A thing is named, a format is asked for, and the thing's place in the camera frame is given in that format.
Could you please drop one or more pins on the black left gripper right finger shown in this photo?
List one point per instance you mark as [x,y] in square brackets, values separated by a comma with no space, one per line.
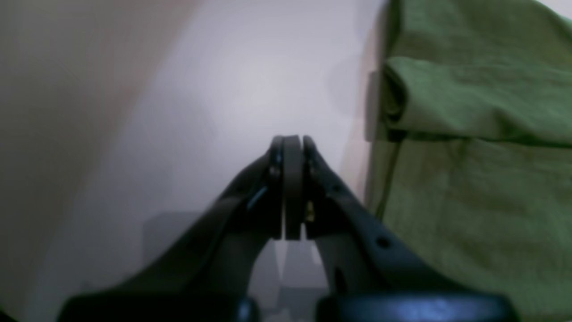
[372,275]

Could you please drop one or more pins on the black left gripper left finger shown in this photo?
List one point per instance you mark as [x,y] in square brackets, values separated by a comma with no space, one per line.
[204,275]

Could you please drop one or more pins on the green t-shirt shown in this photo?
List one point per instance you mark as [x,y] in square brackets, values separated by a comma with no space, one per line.
[471,166]

